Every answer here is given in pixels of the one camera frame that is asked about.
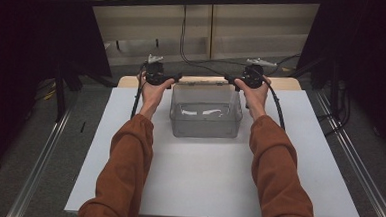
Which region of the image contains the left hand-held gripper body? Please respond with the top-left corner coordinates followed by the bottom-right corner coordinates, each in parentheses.
top-left (144, 54), bottom-right (172, 87)

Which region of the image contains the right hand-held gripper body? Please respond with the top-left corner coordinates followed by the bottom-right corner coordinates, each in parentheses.
top-left (242, 56), bottom-right (278, 91)

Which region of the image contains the clear plastic box lid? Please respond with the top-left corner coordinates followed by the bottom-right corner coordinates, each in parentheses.
top-left (172, 74), bottom-right (243, 92)

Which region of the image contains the clear plastic storage box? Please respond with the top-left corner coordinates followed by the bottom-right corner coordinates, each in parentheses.
top-left (167, 81), bottom-right (245, 141)

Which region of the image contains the person's left hand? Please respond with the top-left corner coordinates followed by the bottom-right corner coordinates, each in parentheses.
top-left (135, 71), bottom-right (177, 121)

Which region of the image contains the person's right hand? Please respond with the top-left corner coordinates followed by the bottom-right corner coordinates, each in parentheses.
top-left (231, 74), bottom-right (273, 123)

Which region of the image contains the wooden table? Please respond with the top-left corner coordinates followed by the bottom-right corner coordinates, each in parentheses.
top-left (116, 68), bottom-right (304, 98)

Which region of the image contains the black horizontal bar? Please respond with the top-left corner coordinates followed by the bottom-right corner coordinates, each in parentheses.
top-left (88, 0), bottom-right (325, 19)

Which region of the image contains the white table cover board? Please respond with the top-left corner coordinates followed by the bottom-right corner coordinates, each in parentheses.
top-left (63, 77), bottom-right (370, 217)

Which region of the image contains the black metal stand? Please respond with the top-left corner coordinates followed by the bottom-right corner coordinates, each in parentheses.
top-left (50, 60), bottom-right (85, 124)

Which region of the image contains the yellow floor item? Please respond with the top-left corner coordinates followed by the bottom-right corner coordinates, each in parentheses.
top-left (42, 88), bottom-right (57, 102)

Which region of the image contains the black curtain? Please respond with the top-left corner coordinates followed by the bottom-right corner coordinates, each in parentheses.
top-left (0, 0), bottom-right (118, 192)
top-left (291, 0), bottom-right (386, 163)

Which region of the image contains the left hand-held gripper black cable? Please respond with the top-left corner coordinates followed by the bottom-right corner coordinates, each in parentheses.
top-left (129, 62), bottom-right (148, 121)

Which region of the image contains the hand-held gripper black cable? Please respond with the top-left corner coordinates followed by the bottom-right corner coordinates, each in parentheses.
top-left (129, 62), bottom-right (148, 121)
top-left (262, 79), bottom-right (289, 131)

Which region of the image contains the right hand-held gripper black cable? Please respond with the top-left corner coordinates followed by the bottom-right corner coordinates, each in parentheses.
top-left (262, 79), bottom-right (289, 131)

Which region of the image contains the black hanging wall cable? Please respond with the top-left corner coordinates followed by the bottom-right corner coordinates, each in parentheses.
top-left (177, 4), bottom-right (304, 81)

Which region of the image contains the black floor cables bundle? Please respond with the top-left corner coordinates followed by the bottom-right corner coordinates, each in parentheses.
top-left (315, 78), bottom-right (355, 139)

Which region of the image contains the metal floor rail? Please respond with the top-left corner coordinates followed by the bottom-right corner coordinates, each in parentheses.
top-left (4, 105), bottom-right (75, 217)
top-left (308, 89), bottom-right (386, 217)

